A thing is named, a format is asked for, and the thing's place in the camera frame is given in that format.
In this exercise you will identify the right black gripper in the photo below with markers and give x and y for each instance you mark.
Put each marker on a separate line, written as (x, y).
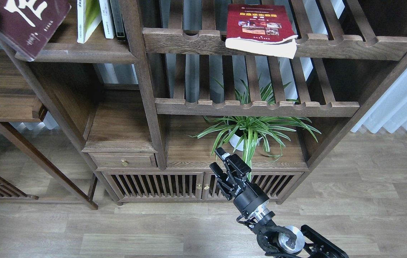
(250, 200)

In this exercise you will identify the maroon book white characters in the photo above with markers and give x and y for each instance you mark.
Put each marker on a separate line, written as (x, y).
(27, 25)

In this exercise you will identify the yellow green book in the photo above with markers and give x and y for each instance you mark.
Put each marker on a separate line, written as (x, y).
(88, 18)

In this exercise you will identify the red book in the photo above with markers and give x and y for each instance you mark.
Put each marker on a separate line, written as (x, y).
(260, 29)

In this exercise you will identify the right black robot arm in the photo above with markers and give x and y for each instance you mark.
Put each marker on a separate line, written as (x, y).
(289, 241)

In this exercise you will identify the white plant pot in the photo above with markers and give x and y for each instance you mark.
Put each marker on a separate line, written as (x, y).
(239, 140)

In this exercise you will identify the green spider plant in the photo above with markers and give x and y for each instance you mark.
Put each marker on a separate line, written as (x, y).
(271, 128)

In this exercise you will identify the dark wooden bookshelf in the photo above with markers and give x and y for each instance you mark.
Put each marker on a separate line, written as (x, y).
(136, 99)

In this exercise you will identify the white upright book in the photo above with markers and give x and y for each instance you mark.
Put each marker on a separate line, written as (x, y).
(107, 19)

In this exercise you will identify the dark green upright book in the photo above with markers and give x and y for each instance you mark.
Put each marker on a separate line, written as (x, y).
(117, 18)

